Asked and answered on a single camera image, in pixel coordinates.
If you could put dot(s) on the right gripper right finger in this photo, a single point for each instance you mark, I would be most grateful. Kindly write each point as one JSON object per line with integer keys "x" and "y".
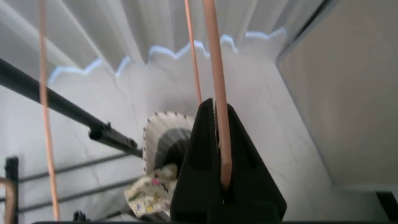
{"x": 252, "y": 186}

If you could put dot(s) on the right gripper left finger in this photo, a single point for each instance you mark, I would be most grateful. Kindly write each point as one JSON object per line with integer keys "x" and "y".
{"x": 199, "y": 174}

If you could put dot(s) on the white laundry basket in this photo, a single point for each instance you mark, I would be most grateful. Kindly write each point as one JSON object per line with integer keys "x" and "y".
{"x": 161, "y": 127}

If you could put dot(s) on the black clothes rack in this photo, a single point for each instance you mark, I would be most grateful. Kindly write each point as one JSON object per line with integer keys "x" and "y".
{"x": 62, "y": 104}

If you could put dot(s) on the cream printed garment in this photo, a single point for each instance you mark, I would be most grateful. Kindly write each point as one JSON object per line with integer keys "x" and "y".
{"x": 149, "y": 193}

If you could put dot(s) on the white curtain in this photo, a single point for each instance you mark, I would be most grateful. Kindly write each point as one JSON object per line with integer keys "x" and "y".
{"x": 93, "y": 31}

